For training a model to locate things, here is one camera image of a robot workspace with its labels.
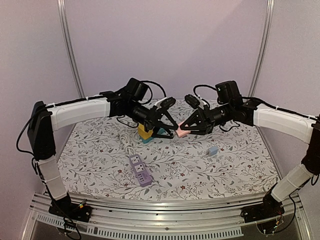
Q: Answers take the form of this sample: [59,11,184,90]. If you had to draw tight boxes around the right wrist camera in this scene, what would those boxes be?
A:
[184,94,208,110]

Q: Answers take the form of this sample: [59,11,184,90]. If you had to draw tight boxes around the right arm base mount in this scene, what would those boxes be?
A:
[240,194,285,223]

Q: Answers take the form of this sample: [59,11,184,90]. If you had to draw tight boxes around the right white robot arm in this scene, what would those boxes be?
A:
[180,80,320,218]

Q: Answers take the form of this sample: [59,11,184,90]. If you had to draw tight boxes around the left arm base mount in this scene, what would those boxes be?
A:
[48,199,93,223]

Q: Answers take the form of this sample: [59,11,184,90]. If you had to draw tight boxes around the teal power strip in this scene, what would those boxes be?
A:
[140,128,165,144]

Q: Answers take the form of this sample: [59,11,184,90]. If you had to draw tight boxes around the right aluminium post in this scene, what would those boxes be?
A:
[248,0,275,97]

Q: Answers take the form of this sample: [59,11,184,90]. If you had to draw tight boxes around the pink plug adapter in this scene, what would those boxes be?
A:
[175,122,191,138]

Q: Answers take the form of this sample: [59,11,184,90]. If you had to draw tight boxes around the purple power strip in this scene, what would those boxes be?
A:
[128,154,152,187]

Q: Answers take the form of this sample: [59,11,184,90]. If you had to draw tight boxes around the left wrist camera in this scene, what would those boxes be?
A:
[154,97,176,109]

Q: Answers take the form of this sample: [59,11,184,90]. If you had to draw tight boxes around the purple strip white cord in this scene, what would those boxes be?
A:
[118,133,137,157]

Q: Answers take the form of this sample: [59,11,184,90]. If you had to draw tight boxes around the light blue plug adapter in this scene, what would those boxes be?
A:
[206,146,219,156]

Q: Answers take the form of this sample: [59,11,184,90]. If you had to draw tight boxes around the aluminium post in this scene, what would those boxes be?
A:
[56,0,85,98]
[248,0,275,97]

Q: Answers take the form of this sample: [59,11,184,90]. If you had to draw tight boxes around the aluminium front rail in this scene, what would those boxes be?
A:
[23,192,313,240]

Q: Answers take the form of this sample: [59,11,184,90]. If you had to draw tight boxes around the yellow cube socket adapter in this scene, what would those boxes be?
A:
[137,124,153,140]

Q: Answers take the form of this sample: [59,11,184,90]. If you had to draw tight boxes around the floral tablecloth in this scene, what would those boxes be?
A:
[49,98,283,201]

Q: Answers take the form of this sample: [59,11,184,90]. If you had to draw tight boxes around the left aluminium post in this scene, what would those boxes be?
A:
[56,0,85,98]

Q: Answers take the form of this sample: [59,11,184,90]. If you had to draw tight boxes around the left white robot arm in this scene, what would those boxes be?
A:
[22,78,178,217]

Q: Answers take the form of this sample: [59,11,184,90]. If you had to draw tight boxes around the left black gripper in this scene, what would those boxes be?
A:
[127,100,179,139]

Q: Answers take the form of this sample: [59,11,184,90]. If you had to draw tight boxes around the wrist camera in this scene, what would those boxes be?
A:
[154,97,176,109]
[184,94,208,110]

